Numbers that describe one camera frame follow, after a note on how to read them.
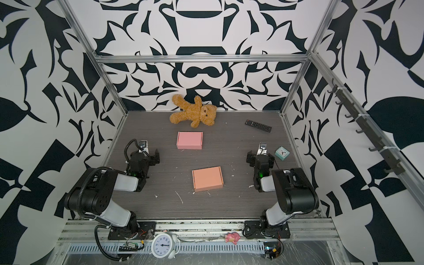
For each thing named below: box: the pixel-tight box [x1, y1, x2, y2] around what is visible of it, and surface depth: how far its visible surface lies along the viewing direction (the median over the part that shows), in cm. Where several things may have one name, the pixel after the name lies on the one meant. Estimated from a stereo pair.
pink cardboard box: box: [176, 131, 204, 150], surface depth 104 cm
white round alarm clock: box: [150, 232, 181, 259], surface depth 70 cm
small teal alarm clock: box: [274, 146, 291, 162], surface depth 100 cm
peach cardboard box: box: [191, 165, 225, 193], surface depth 89 cm
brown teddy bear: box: [170, 93, 217, 129], surface depth 113 cm
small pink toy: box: [224, 231, 241, 245], surface depth 72 cm
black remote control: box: [245, 119, 273, 134], surface depth 113 cm
